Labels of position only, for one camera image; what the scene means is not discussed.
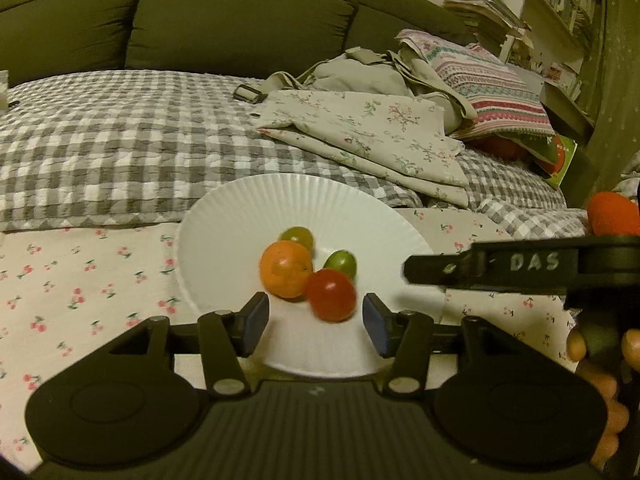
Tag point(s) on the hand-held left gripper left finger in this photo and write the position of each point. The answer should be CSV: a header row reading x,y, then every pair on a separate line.
x,y
256,321

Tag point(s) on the white object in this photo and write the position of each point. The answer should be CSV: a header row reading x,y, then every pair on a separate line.
x,y
3,90

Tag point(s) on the red tomato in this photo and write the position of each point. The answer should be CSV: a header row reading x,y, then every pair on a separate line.
x,y
332,296

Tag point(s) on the green lime near tomato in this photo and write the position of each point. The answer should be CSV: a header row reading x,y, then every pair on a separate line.
x,y
342,262

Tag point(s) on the orange round object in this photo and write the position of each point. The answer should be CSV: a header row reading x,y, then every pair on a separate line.
x,y
611,212

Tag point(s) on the white paper plate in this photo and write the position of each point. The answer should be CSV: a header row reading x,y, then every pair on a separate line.
x,y
240,210

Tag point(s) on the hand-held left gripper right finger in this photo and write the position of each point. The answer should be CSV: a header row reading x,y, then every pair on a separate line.
x,y
374,327

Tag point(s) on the cherry print sheet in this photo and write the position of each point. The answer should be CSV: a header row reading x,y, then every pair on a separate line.
x,y
90,280

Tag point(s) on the grey checked blanket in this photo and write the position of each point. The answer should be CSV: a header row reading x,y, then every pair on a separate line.
x,y
110,150

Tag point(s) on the striped patterned pillow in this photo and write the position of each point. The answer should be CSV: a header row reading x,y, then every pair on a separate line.
x,y
480,80

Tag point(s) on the small green tomato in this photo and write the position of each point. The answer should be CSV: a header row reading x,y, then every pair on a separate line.
x,y
296,235

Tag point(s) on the folded floral cloth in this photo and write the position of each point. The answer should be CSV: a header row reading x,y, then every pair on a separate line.
x,y
360,130

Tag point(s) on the green curtain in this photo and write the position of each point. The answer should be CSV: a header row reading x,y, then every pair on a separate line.
x,y
617,85

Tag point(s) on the beige canvas bag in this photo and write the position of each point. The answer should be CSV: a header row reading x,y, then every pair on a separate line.
x,y
350,72

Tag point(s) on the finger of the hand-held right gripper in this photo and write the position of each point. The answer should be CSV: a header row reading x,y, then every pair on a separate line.
x,y
435,270

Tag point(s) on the orange tangerine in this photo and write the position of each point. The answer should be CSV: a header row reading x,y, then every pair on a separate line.
x,y
285,267

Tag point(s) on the green book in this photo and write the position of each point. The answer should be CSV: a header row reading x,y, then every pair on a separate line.
x,y
562,165

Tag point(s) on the stack of papers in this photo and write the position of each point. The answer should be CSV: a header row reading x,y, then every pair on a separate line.
x,y
480,15

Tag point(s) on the green sofa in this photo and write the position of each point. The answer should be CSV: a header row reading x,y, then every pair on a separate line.
x,y
200,15

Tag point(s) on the person's right hand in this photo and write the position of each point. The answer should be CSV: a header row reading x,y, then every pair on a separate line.
x,y
607,400

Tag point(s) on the red cushion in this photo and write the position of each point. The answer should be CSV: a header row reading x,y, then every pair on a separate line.
x,y
500,149

